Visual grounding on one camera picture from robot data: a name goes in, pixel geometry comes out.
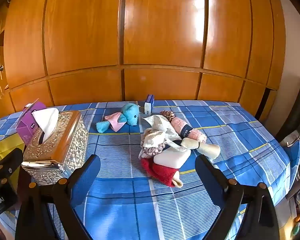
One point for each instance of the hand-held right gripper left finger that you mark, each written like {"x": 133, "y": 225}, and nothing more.
{"x": 86, "y": 182}

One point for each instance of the blue plaid bedsheet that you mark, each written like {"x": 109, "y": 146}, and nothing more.
{"x": 120, "y": 205}

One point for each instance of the pink towel navy band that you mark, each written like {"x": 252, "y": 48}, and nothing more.
{"x": 180, "y": 126}

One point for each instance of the purple paper carton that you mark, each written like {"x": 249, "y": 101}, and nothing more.
{"x": 27, "y": 127}

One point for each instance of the gold tray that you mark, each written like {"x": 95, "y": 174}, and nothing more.
{"x": 3, "y": 148}

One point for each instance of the wooden wardrobe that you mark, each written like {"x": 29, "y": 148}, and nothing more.
{"x": 152, "y": 42}

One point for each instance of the black chair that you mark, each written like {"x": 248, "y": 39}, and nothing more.
{"x": 296, "y": 110}

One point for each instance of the embossed metallic tissue box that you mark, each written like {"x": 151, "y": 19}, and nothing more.
{"x": 65, "y": 142}

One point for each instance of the white tissue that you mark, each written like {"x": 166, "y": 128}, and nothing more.
{"x": 46, "y": 122}

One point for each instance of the blue tissue pack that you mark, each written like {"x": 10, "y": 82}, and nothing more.
{"x": 148, "y": 103}

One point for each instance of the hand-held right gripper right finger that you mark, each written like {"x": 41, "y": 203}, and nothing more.
{"x": 210, "y": 182}

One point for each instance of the cream cloth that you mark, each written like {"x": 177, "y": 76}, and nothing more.
{"x": 205, "y": 148}

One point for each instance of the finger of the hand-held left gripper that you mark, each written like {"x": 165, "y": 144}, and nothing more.
{"x": 8, "y": 166}

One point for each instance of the brown scrunchie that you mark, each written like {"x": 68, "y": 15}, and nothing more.
{"x": 168, "y": 114}

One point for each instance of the cream cloth pouch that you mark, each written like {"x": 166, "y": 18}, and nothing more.
{"x": 157, "y": 132}

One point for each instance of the white plastic packet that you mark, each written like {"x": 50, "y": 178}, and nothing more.
{"x": 171, "y": 158}

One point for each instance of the pale pink scrunchie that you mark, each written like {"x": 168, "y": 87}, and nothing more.
{"x": 151, "y": 150}

